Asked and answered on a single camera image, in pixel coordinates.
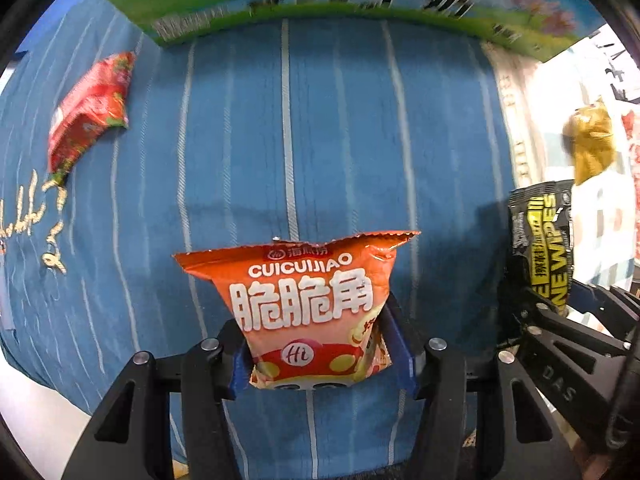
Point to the black and yellow wipes packet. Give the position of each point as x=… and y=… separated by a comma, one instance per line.
x=542, y=245

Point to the yellow snack bag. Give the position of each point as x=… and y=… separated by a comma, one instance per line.
x=591, y=142

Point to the blue striped blanket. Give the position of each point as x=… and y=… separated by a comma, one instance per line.
x=300, y=150

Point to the orange snack bag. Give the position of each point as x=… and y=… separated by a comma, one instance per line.
x=307, y=310

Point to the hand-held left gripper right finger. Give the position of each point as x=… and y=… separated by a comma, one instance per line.
x=400, y=347

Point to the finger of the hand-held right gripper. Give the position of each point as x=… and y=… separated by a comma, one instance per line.
x=597, y=300
x=575, y=324

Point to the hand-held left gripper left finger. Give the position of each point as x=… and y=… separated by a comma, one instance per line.
x=239, y=366

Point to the red snack bag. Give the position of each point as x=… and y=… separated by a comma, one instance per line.
x=87, y=112

